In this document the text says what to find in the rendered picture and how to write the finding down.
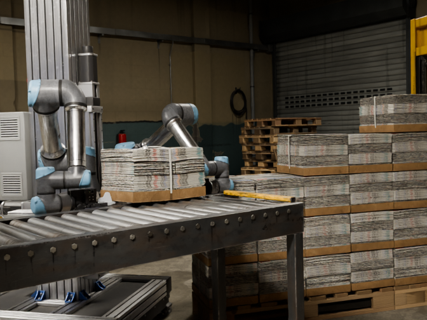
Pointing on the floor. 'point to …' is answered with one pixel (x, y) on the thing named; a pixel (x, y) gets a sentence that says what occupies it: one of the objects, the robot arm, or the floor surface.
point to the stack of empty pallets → (278, 127)
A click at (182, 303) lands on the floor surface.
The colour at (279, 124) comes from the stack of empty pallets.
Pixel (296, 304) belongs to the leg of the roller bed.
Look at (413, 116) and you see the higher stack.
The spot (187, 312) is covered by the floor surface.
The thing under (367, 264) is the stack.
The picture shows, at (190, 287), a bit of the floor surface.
